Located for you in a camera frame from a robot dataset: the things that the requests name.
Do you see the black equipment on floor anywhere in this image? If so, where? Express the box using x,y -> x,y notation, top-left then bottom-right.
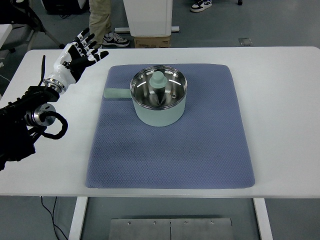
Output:
41,0 -> 89,16

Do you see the white table leg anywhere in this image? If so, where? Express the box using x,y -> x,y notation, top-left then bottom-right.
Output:
253,198 -> 273,240
68,196 -> 89,240

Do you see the white pedestal base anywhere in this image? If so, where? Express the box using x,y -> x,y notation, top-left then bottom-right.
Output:
114,0 -> 180,37

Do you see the green pot with handle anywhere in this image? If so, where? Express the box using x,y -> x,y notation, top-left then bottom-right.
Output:
103,65 -> 188,127

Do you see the black white sneaker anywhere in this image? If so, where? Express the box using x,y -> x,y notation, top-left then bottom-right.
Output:
190,0 -> 212,13

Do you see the left white table leg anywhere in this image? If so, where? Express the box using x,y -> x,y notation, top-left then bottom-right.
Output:
68,196 -> 89,240

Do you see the grey floor socket cover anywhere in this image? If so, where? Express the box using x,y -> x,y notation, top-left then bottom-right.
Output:
238,37 -> 253,47

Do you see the blue textured mat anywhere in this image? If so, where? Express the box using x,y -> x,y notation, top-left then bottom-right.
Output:
85,63 -> 255,189

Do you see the grey white sneaker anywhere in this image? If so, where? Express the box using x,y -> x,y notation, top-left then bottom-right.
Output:
102,32 -> 130,48

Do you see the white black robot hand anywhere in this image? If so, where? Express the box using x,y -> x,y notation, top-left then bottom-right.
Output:
43,27 -> 109,95

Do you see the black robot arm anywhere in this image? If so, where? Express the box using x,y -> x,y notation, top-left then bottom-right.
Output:
0,56 -> 68,170

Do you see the right white table leg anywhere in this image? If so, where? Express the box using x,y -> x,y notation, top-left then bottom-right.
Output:
253,198 -> 273,240

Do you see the cardboard box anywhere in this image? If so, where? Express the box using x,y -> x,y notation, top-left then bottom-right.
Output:
133,36 -> 171,49

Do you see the white side table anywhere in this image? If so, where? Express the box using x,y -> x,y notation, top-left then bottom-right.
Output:
0,24 -> 13,48

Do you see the black office chair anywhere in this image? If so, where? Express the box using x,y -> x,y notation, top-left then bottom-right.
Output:
0,0 -> 65,53

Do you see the black floor cable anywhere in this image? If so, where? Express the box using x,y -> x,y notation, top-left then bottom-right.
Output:
40,196 -> 69,240

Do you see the person in khaki trousers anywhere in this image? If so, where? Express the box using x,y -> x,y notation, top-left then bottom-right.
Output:
89,0 -> 112,47

